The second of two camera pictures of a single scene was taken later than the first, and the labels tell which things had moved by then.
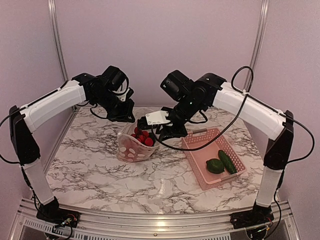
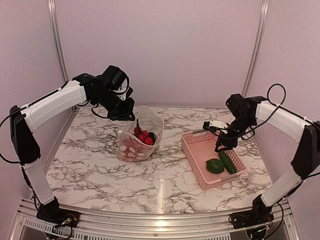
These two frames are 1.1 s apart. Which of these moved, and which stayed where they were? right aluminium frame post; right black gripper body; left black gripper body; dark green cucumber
Moved: right black gripper body
Stayed: right aluminium frame post; dark green cucumber; left black gripper body
